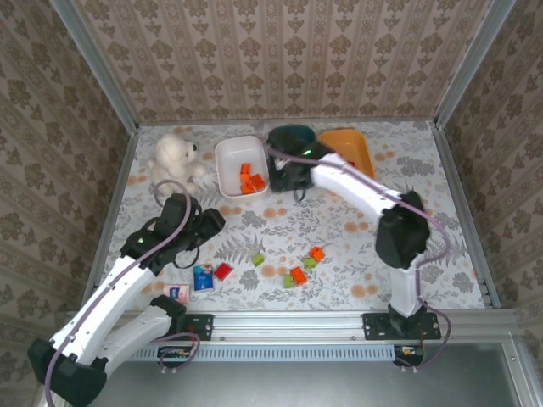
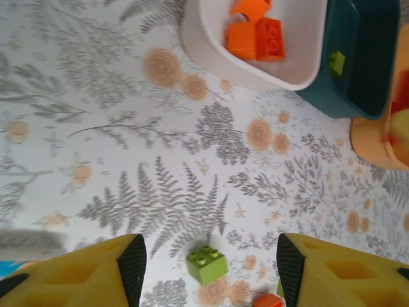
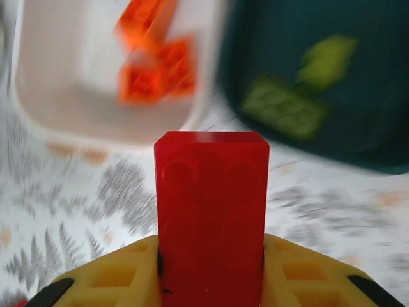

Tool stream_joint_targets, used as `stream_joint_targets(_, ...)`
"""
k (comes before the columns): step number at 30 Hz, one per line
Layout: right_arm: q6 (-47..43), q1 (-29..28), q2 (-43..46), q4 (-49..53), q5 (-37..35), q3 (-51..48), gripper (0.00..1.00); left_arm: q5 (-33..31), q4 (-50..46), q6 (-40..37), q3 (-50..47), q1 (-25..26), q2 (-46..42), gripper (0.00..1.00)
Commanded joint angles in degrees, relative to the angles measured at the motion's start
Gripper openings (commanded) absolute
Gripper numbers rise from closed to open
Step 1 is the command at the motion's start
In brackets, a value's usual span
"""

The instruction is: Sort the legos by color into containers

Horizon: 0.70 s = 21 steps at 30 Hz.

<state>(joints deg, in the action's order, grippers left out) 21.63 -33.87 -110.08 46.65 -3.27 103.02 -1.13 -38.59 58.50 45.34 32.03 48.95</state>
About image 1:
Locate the white plastic container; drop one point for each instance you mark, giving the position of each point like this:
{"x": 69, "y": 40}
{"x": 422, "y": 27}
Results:
{"x": 231, "y": 157}

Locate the aluminium side rail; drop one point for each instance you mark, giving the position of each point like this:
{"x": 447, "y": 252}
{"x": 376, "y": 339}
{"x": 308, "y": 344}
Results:
{"x": 113, "y": 212}
{"x": 466, "y": 212}

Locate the teal plastic container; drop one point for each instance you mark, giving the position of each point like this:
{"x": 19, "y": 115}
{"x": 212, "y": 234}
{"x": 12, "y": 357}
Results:
{"x": 292, "y": 131}

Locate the blue tissue pack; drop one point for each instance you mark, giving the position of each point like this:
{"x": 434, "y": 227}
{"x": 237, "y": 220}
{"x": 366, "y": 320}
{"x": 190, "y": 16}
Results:
{"x": 203, "y": 277}

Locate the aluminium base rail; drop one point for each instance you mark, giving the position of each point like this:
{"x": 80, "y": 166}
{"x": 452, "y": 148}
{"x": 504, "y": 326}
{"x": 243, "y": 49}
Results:
{"x": 288, "y": 326}

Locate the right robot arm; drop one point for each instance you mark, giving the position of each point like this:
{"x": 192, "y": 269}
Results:
{"x": 348, "y": 186}

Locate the orange lego brick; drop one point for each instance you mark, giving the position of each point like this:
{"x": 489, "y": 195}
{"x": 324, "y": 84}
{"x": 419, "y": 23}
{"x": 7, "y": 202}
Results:
{"x": 244, "y": 168}
{"x": 299, "y": 275}
{"x": 257, "y": 181}
{"x": 317, "y": 253}
{"x": 245, "y": 187}

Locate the pink tissue pack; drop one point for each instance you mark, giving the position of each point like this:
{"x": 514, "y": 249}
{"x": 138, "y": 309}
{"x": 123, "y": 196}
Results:
{"x": 176, "y": 293}

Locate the green lego brick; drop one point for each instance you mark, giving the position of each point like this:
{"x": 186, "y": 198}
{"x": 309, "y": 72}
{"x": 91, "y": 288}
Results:
{"x": 309, "y": 263}
{"x": 257, "y": 259}
{"x": 288, "y": 281}

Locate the orange plastic container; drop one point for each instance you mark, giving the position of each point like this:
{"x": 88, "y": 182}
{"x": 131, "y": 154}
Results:
{"x": 352, "y": 144}

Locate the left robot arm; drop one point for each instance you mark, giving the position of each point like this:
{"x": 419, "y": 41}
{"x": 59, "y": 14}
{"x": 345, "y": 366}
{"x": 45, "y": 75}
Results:
{"x": 127, "y": 284}

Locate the floral print tablecloth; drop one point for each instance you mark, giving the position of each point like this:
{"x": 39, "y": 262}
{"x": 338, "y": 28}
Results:
{"x": 297, "y": 229}

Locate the white teddy bear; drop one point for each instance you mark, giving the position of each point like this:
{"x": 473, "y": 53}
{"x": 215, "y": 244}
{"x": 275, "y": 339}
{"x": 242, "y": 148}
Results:
{"x": 174, "y": 161}

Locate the aluminium frame post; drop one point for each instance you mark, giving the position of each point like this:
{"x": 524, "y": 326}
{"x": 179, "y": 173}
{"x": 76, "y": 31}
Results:
{"x": 96, "y": 63}
{"x": 471, "y": 63}

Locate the aluminium wall-side rail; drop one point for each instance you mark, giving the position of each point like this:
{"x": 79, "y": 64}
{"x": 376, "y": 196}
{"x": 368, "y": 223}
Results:
{"x": 212, "y": 122}

